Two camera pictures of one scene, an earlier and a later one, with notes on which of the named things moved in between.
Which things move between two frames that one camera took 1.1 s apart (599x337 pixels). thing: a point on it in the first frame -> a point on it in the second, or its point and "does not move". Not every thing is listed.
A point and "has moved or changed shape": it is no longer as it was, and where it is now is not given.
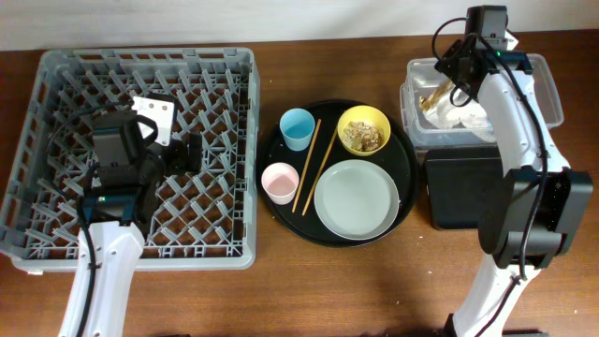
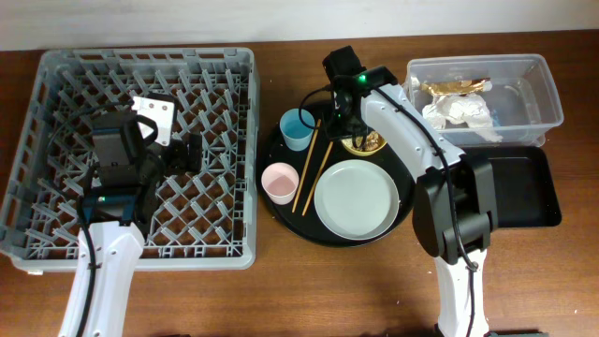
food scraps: (362, 136) does not move
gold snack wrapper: (427, 99) has moved or changed shape
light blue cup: (298, 126) does not move
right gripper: (448, 63) -> (334, 130)
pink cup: (281, 182) does not move
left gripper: (178, 159) does not move
